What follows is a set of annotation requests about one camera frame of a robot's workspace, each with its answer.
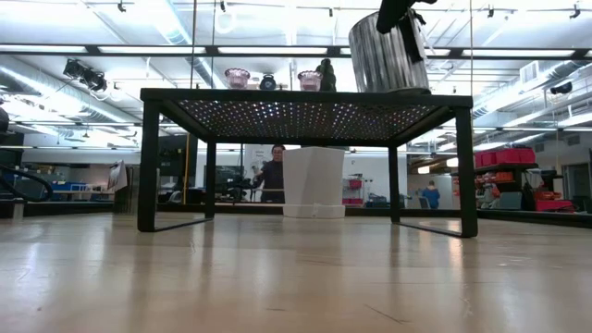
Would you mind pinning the black track light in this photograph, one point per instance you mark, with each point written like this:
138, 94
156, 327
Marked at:
85, 76

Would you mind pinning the black round ceiling fixture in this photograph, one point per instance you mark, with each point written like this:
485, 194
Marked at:
267, 83

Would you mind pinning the black perforated metal shelf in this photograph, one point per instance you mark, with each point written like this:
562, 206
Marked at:
300, 98

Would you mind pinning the black security camera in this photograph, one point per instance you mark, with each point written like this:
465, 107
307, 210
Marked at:
560, 88

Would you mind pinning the green cactus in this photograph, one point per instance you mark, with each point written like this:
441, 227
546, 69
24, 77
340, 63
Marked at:
327, 76

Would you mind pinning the white paper sheet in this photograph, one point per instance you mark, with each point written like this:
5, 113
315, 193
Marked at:
118, 176

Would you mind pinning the person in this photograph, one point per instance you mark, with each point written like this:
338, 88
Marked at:
274, 178
431, 196

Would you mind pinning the white hexagonal planter pot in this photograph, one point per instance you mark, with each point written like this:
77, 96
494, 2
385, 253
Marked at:
314, 180

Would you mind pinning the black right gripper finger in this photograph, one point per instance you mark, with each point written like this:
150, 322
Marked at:
393, 14

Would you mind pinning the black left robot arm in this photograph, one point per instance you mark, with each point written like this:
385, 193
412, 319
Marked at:
3, 121

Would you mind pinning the silver metal candle holder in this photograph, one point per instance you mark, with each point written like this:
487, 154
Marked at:
384, 60

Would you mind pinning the blue storage bin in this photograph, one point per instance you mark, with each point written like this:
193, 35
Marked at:
69, 186

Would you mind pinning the red plastic storage bin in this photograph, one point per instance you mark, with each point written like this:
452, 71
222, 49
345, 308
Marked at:
485, 159
515, 156
552, 205

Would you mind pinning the pink glass candle holder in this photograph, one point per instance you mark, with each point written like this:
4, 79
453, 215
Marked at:
310, 81
237, 78

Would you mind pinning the black storage rack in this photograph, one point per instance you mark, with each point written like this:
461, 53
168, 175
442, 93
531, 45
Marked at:
509, 165

